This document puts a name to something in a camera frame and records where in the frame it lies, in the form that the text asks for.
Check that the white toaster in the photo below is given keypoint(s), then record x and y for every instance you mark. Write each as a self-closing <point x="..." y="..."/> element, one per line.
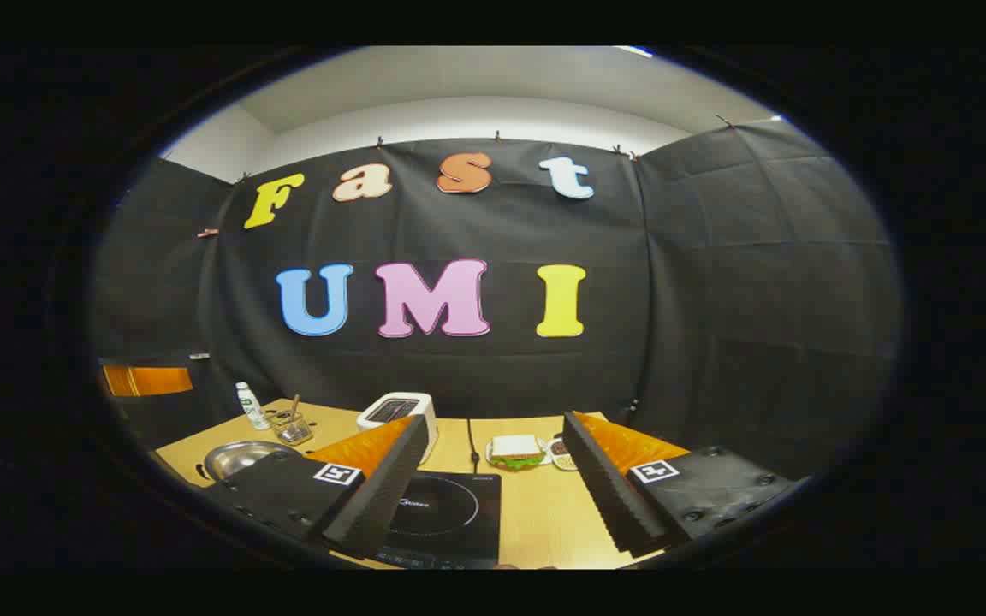
<point x="394" y="409"/>

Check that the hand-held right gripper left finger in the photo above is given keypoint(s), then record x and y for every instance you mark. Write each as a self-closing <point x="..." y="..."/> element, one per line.
<point x="377" y="496"/>

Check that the white plate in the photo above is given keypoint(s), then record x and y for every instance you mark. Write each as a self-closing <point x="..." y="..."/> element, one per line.
<point x="546" y="458"/>

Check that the white divided condiment dish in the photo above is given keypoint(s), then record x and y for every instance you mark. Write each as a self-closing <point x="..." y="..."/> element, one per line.
<point x="560" y="453"/>

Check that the ceiling light panel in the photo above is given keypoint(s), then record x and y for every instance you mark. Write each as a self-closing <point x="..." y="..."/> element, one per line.
<point x="635" y="51"/>

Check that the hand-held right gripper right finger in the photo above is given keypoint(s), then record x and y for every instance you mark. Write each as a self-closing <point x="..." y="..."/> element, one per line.
<point x="608" y="488"/>

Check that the black backdrop cloth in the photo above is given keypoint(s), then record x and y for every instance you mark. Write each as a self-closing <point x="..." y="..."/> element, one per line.
<point x="715" y="299"/>

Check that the white drink bottle green label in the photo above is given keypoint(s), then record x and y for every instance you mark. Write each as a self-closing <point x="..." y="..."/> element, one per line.
<point x="252" y="409"/>

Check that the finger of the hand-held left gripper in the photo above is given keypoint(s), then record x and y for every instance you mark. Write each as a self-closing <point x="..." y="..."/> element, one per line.
<point x="151" y="381"/>

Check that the black induction cooktop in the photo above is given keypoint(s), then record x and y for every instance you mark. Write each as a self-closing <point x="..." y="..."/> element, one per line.
<point x="450" y="522"/>

